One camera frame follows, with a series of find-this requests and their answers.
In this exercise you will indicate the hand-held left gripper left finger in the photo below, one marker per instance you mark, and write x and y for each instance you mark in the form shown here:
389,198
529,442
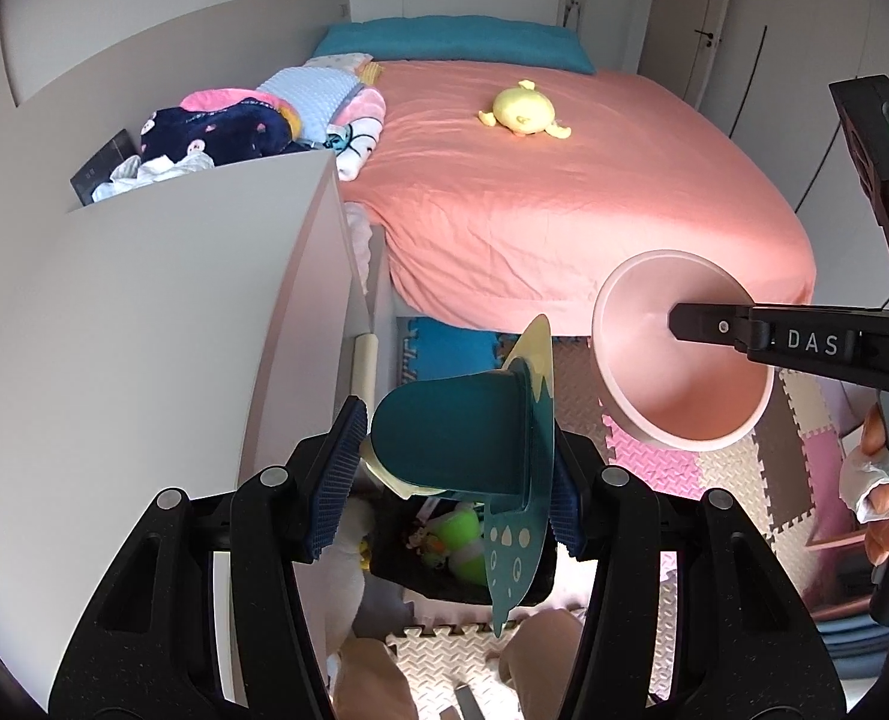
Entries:
336,480

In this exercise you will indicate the person's left leg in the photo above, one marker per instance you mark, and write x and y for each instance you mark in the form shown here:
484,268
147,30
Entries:
369,682

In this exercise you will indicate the pink cloth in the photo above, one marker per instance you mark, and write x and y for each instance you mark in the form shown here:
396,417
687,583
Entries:
212,99

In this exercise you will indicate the yellow plush toy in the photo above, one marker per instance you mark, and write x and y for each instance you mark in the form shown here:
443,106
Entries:
523,109

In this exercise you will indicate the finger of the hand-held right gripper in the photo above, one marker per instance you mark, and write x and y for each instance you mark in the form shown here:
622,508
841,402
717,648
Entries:
714,324

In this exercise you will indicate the person's right leg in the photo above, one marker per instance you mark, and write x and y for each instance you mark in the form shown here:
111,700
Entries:
542,652

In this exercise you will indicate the teal pillow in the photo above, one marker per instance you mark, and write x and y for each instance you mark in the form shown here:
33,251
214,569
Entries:
452,41

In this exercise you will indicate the cream bed bumper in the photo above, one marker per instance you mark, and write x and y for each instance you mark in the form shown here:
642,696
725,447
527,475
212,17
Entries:
362,367

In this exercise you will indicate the green plush toy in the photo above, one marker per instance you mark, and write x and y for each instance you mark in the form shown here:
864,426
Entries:
456,532

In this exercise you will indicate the light blue blanket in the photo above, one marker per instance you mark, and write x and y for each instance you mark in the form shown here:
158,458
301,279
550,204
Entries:
309,94

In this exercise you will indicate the white printed pillow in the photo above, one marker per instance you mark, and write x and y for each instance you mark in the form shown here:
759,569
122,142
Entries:
339,60

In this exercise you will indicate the white cloth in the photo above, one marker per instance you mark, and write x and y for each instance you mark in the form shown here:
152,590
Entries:
152,169

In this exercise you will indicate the foam puzzle floor mat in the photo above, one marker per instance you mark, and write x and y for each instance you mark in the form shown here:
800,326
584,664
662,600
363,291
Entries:
677,472

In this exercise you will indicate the person's leg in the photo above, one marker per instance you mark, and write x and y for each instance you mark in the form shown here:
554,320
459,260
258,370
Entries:
369,682
542,652

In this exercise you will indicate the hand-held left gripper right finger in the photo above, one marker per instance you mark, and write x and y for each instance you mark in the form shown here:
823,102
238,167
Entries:
567,510

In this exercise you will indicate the teal dinosaur toy cup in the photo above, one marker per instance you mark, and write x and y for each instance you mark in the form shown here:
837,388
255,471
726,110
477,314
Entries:
452,435

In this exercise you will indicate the person's right hand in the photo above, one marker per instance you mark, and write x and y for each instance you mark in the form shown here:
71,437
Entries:
883,499

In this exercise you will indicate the pink and white blanket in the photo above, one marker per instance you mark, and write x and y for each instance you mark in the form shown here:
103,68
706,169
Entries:
362,112

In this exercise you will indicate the navy printed blanket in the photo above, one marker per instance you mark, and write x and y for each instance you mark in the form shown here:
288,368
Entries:
212,135

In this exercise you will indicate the black box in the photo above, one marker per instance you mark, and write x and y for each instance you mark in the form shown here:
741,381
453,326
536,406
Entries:
103,161

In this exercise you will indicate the bed with pink sheet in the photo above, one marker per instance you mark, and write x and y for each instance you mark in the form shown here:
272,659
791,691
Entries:
564,202

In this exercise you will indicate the black bin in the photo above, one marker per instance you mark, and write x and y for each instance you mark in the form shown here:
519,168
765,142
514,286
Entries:
396,577

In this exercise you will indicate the pink bowl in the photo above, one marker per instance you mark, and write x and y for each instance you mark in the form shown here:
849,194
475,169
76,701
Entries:
662,382

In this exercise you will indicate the pink stool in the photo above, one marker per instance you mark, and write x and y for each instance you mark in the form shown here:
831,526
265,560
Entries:
842,542

